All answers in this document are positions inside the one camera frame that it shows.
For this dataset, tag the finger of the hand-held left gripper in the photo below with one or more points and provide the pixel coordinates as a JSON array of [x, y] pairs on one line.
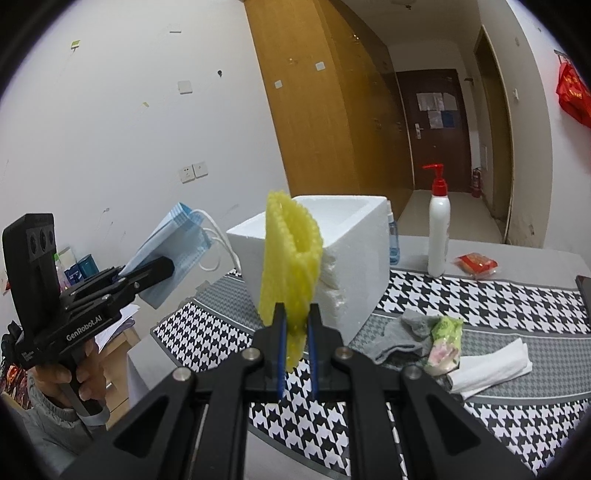
[[150, 273], [108, 273]]

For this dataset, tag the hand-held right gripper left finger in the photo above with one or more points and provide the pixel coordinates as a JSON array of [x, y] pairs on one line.
[[280, 355]]

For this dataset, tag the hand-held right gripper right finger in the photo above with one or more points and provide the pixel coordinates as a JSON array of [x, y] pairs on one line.
[[313, 355]]

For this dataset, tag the blue face masks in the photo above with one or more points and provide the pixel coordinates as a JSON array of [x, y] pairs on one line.
[[180, 240]]

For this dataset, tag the grey sock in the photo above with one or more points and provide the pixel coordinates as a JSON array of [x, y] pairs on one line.
[[401, 339]]

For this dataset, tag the yellow foam net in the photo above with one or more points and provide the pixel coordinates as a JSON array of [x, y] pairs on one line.
[[286, 258]]

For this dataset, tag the white foam box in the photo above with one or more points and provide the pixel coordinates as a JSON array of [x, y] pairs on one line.
[[355, 258]]

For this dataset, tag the white towel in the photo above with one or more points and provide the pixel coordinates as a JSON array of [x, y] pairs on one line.
[[494, 367]]

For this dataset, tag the person's left forearm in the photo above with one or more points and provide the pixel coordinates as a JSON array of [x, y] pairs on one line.
[[41, 434]]

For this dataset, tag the person's left hand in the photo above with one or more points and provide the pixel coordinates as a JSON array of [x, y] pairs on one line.
[[94, 374]]

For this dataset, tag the blue box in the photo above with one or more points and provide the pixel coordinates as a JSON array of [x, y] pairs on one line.
[[82, 270]]

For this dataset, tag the white paper sheets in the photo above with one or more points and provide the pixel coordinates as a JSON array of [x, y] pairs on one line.
[[117, 323]]

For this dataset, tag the green pink plastic packet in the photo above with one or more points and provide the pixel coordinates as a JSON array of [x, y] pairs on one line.
[[443, 344]]

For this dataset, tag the blue liquid bottle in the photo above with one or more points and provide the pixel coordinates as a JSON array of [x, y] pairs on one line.
[[393, 240]]

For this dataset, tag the white pump bottle red cap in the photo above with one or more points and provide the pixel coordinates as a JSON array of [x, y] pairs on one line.
[[438, 230]]

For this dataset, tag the red snack packet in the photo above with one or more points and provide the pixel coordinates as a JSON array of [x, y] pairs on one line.
[[478, 264]]

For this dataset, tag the houndstooth table cloth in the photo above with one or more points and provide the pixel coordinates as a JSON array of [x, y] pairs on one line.
[[498, 304]]

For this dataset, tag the red fire extinguisher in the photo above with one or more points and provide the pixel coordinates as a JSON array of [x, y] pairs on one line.
[[476, 182]]

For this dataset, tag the dark brown door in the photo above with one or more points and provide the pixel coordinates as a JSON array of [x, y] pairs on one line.
[[434, 138]]

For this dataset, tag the wooden wardrobe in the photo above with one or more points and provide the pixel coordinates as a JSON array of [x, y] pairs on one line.
[[332, 92]]

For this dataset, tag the paper notices on door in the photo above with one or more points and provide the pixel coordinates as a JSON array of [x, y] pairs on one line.
[[436, 108]]

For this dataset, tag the dark flat object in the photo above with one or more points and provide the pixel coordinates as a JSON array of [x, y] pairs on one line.
[[584, 295]]

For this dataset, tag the light wooden door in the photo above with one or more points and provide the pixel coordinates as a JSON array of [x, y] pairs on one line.
[[496, 138]]

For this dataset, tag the red hanging bag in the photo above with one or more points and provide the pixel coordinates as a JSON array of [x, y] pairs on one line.
[[575, 94]]

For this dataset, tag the white wall socket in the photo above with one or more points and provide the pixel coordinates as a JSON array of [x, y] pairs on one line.
[[186, 174], [200, 169]]

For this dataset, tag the white wall switch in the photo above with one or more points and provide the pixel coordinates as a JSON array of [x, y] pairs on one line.
[[185, 87]]

